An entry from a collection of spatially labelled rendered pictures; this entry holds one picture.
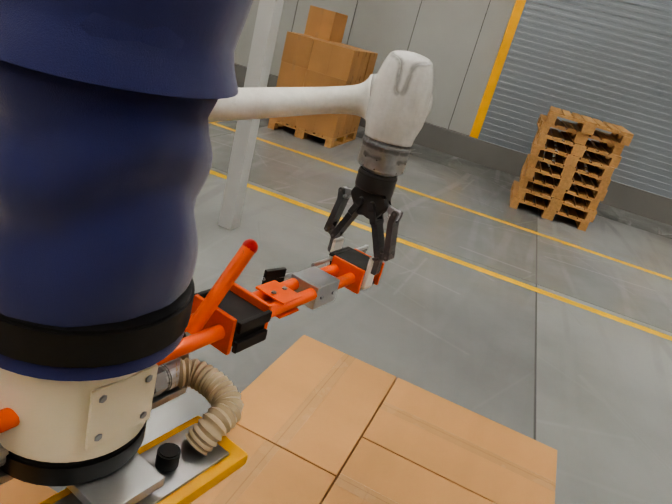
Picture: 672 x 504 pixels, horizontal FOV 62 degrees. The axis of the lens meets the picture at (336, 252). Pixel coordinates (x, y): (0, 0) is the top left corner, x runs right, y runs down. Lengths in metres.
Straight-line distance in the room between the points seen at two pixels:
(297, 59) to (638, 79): 5.30
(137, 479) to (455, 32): 9.95
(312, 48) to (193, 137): 7.62
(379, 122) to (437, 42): 9.43
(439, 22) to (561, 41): 2.00
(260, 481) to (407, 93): 1.07
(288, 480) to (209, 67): 1.29
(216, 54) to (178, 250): 0.18
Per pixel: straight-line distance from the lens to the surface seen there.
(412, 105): 0.99
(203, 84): 0.49
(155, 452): 0.78
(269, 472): 1.64
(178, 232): 0.55
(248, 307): 0.86
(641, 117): 10.28
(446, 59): 10.38
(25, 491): 1.01
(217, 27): 0.50
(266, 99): 1.12
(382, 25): 10.63
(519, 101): 10.14
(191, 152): 0.52
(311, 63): 8.12
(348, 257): 1.11
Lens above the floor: 1.69
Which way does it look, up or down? 22 degrees down
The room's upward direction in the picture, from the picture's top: 15 degrees clockwise
